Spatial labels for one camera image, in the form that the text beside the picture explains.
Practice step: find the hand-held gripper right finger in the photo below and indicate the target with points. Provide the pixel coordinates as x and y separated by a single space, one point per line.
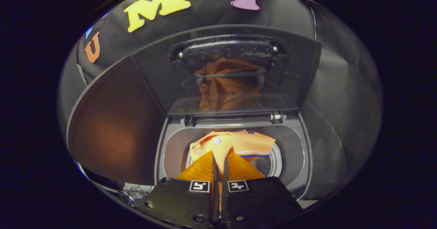
259 201

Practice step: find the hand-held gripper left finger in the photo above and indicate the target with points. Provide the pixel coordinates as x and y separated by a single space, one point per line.
177 201

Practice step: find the yellow polo shirt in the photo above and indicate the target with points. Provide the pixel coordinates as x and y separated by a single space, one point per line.
239 143

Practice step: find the dark washing machine lid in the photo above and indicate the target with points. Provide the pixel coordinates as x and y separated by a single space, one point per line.
300 79

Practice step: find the grey cabinet with dark top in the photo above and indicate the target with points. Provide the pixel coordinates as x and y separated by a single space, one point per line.
112 130

